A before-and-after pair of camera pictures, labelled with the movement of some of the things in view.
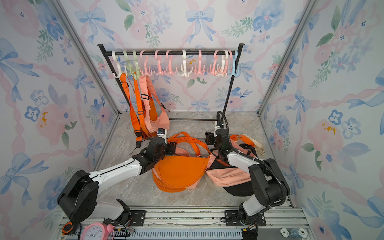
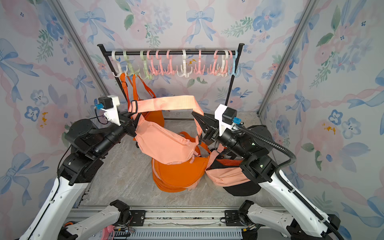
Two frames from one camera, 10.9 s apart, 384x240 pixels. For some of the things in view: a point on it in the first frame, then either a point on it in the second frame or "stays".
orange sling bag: [173, 182] stays
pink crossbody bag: [222, 175] stays
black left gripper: [172, 148] → [129, 125]
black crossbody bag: [242, 190] stays
